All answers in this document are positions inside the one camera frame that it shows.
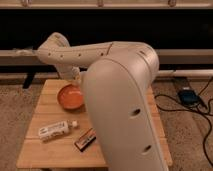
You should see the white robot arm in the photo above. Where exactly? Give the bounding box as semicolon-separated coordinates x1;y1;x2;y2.
37;32;168;171

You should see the orange ceramic bowl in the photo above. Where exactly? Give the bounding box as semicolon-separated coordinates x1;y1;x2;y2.
57;84;84;110

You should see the dark chocolate bar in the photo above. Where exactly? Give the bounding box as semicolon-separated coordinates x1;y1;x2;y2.
74;129;96;152

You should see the white plastic bottle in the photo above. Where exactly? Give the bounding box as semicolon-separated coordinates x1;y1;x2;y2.
38;120;79;142

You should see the long wooden bench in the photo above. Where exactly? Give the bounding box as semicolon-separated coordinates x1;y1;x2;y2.
0;49;213;88

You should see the black cable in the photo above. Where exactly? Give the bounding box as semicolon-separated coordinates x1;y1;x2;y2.
153;77;213;168

